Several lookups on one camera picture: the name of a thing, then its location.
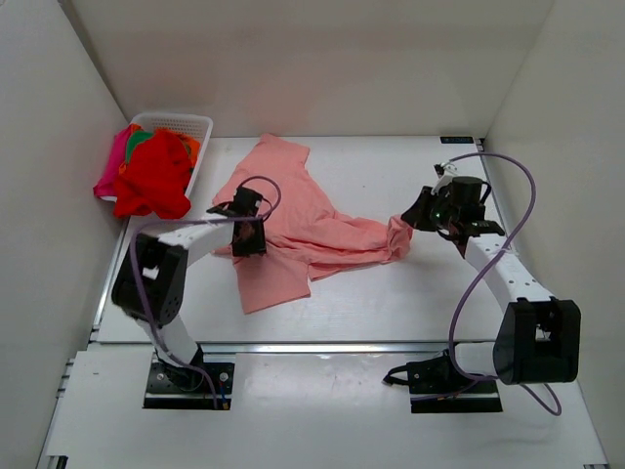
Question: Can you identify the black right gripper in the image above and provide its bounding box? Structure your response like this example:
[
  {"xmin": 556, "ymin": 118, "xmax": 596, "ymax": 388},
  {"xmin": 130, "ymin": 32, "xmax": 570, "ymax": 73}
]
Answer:
[{"xmin": 401, "ymin": 187, "xmax": 458, "ymax": 233}]

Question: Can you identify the salmon pink polo shirt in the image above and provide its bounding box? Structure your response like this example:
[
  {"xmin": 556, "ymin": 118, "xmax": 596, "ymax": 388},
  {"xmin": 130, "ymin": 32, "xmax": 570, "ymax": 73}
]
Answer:
[{"xmin": 212, "ymin": 134, "xmax": 413, "ymax": 314}]

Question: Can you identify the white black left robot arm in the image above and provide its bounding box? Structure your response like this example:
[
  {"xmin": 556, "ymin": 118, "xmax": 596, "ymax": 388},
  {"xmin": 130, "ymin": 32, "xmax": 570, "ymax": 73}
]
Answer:
[{"xmin": 111, "ymin": 176, "xmax": 282, "ymax": 397}]

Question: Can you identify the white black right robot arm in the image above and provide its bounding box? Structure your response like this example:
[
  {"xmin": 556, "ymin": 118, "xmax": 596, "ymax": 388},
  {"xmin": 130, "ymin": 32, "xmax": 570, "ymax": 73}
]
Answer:
[{"xmin": 400, "ymin": 176, "xmax": 581, "ymax": 392}]

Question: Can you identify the dark label on table edge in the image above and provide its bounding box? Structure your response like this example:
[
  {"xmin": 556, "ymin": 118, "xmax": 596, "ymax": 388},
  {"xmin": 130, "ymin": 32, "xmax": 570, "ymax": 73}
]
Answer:
[{"xmin": 439, "ymin": 136, "xmax": 475, "ymax": 145}]

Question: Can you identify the red t shirt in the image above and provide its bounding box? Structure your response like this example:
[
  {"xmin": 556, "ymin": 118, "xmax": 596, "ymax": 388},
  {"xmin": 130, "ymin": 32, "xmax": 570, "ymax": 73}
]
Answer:
[{"xmin": 113, "ymin": 131, "xmax": 193, "ymax": 220}]

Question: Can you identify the white plastic laundry basket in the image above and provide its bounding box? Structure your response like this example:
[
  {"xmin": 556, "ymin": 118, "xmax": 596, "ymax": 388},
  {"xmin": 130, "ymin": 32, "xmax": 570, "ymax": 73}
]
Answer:
[{"xmin": 129, "ymin": 111, "xmax": 215, "ymax": 201}]

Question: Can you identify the magenta pink t shirt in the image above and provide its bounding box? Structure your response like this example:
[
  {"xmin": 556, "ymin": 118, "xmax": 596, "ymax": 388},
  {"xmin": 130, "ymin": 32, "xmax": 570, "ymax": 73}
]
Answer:
[{"xmin": 93, "ymin": 123, "xmax": 142, "ymax": 202}]

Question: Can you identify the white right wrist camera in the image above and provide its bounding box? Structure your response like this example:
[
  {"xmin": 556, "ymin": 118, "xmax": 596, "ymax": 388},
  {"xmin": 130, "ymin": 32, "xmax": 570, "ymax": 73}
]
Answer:
[{"xmin": 431, "ymin": 161, "xmax": 458, "ymax": 195}]

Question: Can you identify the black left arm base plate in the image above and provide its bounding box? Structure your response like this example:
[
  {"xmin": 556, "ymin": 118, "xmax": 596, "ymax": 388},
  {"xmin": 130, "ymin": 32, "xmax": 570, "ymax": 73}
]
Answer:
[{"xmin": 143, "ymin": 357, "xmax": 235, "ymax": 411}]

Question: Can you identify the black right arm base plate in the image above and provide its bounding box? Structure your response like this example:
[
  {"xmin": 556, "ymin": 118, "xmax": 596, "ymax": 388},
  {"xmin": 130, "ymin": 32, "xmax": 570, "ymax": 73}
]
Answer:
[{"xmin": 383, "ymin": 356, "xmax": 503, "ymax": 414}]

